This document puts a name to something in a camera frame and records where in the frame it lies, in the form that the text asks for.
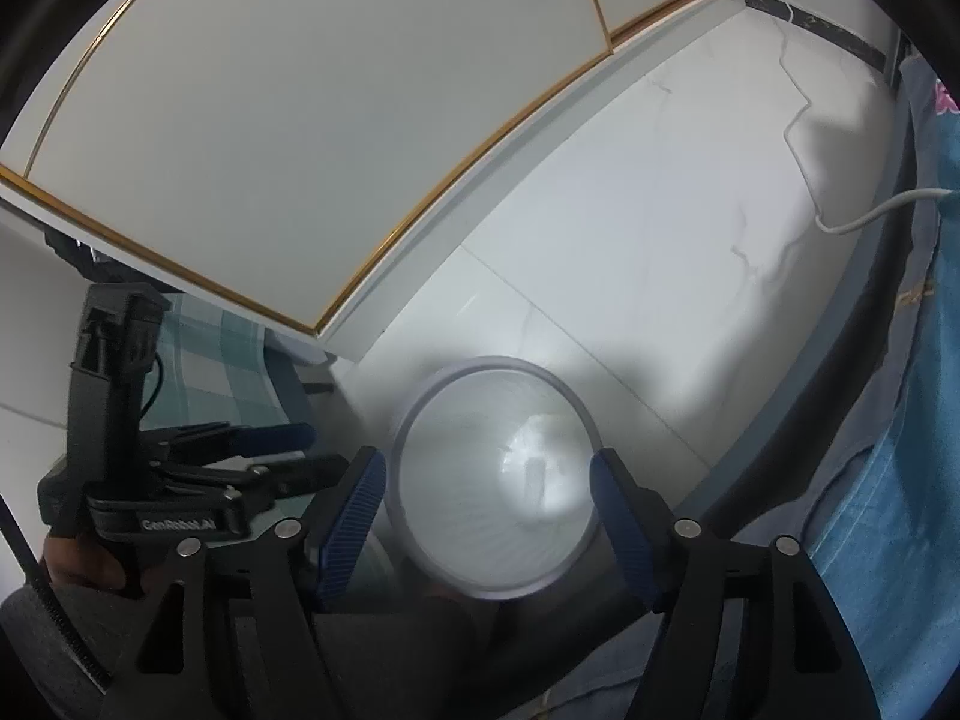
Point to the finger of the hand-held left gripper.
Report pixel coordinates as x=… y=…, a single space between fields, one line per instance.
x=255 y=436
x=304 y=474

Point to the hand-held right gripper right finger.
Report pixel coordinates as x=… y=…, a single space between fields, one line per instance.
x=624 y=529

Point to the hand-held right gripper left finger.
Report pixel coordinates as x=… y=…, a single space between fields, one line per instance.
x=351 y=521

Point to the white plastic waste bin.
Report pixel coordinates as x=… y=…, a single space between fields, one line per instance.
x=465 y=487

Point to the person's left hand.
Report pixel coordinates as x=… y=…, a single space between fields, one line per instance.
x=82 y=566

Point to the green plaid cloth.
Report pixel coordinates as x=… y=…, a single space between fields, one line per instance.
x=217 y=360

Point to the crumpled white tissue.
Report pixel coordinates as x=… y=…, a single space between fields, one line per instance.
x=541 y=436

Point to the dark object under wardrobe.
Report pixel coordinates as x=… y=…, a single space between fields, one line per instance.
x=71 y=251

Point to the white wardrobe with gold trim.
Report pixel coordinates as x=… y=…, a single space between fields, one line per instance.
x=300 y=112

